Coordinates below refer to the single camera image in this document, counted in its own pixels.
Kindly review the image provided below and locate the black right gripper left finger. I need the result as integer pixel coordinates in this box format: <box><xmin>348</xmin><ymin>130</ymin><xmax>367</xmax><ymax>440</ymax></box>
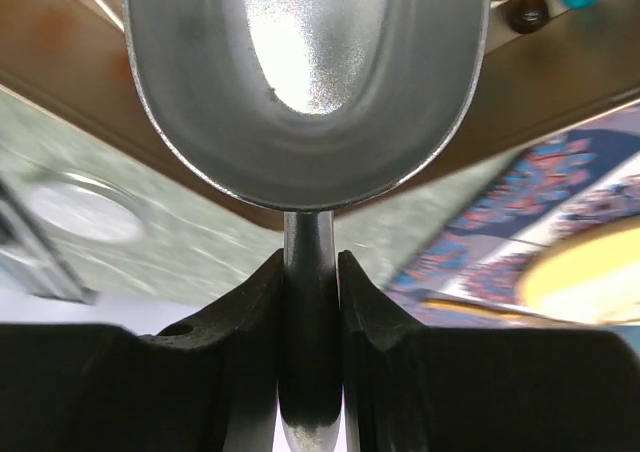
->
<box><xmin>1</xmin><ymin>253</ymin><xmax>283</xmax><ymax>451</ymax></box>

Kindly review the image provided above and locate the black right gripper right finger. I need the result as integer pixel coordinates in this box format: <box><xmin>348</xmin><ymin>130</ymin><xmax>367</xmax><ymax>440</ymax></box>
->
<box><xmin>338</xmin><ymin>252</ymin><xmax>639</xmax><ymax>451</ymax></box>

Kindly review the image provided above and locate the metal scoop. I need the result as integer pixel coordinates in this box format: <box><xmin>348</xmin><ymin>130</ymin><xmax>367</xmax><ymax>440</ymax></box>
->
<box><xmin>122</xmin><ymin>0</ymin><xmax>490</xmax><ymax>451</ymax></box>

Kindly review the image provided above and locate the gold spoon on plate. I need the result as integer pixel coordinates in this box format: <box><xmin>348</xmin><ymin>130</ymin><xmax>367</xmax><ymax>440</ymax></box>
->
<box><xmin>422</xmin><ymin>299</ymin><xmax>589</xmax><ymax>328</ymax></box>

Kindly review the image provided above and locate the patterned cloth placemat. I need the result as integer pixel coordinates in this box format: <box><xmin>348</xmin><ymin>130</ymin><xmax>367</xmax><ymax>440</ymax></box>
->
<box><xmin>384</xmin><ymin>105</ymin><xmax>639</xmax><ymax>328</ymax></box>

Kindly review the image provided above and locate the cream and orange plate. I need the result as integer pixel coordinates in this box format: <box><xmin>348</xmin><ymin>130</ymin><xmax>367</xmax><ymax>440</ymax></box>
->
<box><xmin>516</xmin><ymin>217</ymin><xmax>639</xmax><ymax>325</ymax></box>

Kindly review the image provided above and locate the clear round lid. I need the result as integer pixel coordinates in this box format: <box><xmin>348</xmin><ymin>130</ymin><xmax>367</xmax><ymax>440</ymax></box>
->
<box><xmin>21</xmin><ymin>169</ymin><xmax>150</xmax><ymax>245</ymax></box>

